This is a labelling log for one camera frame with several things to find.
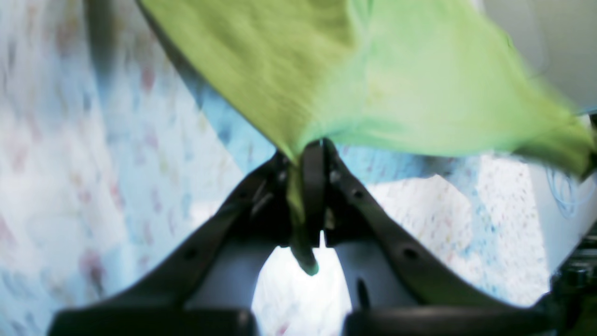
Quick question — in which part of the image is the terrazzo patterned tablecloth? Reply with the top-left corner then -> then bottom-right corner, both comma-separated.
1,0 -> 549,336

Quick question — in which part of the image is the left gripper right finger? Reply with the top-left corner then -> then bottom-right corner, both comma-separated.
323,140 -> 551,336

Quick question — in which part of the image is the green t-shirt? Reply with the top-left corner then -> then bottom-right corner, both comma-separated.
140,0 -> 596,276

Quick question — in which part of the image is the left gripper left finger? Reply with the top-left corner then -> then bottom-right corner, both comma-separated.
49,153 -> 289,336

